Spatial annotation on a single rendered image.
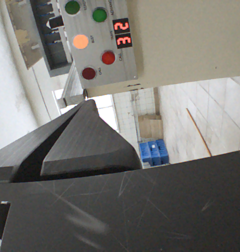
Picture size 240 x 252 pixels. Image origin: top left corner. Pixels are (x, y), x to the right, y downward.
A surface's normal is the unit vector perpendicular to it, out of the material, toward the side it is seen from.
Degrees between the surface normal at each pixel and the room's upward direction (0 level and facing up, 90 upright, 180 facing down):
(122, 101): 90
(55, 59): 90
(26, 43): 115
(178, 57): 90
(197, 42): 90
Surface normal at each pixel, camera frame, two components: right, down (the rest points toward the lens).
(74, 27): 0.07, 0.62
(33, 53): 0.47, 0.50
